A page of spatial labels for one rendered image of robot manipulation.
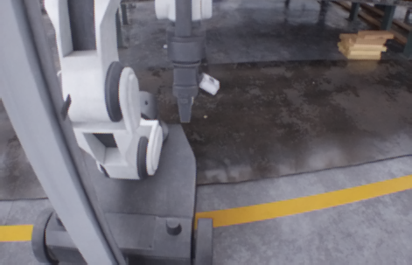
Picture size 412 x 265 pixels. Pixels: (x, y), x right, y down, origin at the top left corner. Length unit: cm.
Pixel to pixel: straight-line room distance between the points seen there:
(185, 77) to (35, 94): 36
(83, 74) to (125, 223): 49
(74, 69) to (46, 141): 25
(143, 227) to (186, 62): 52
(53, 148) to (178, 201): 62
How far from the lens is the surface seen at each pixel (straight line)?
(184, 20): 62
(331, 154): 154
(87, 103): 68
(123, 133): 74
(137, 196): 105
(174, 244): 89
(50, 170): 51
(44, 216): 107
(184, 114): 69
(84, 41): 72
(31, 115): 45
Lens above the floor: 98
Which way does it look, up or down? 38 degrees down
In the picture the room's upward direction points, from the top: straight up
